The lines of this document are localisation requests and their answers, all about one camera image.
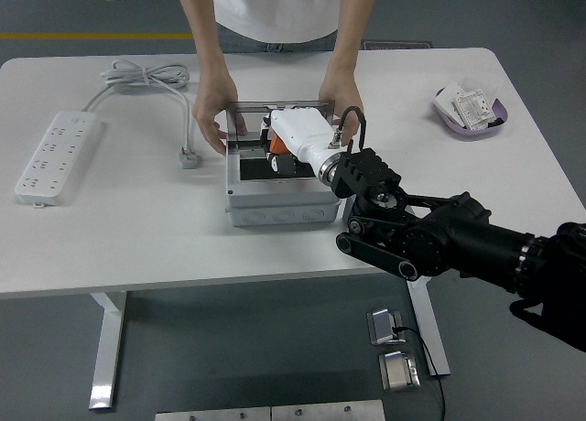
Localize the grey metal plate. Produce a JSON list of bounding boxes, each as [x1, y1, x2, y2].
[[154, 405, 272, 421]]

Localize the white printed socket module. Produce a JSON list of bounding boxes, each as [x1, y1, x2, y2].
[[451, 88, 500, 132]]

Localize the silver floor socket box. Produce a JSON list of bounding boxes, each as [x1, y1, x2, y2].
[[377, 350, 422, 393], [365, 306, 407, 347]]

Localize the purple plastic dish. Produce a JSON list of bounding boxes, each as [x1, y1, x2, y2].
[[433, 85, 510, 141]]

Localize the person's right hand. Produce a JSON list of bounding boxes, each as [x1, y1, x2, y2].
[[191, 70, 249, 157]]

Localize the white table leg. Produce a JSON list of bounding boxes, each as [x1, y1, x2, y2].
[[405, 274, 452, 377], [88, 291, 128, 411]]

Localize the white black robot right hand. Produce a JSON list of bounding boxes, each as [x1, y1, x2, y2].
[[259, 108, 340, 180]]

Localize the person's left hand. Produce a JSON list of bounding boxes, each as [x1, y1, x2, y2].
[[318, 74, 365, 141]]

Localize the person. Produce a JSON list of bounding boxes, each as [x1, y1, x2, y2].
[[210, 0, 344, 54]]

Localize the dark floor sign plate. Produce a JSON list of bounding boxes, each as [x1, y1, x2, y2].
[[360, 39, 433, 51]]

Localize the orange cylindrical battery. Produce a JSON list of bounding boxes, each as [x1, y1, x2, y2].
[[266, 135, 292, 171]]

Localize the grey plastic junction box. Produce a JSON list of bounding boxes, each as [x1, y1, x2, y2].
[[223, 136, 342, 229]]

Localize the black floor cable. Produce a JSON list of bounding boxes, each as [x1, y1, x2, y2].
[[392, 324, 448, 421]]

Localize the white power strip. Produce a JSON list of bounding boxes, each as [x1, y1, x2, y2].
[[13, 110, 104, 208]]

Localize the transparent hinged box lid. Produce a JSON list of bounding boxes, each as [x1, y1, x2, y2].
[[223, 99, 338, 143]]

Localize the white power cord with plug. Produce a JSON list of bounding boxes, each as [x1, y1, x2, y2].
[[81, 59, 201, 170]]

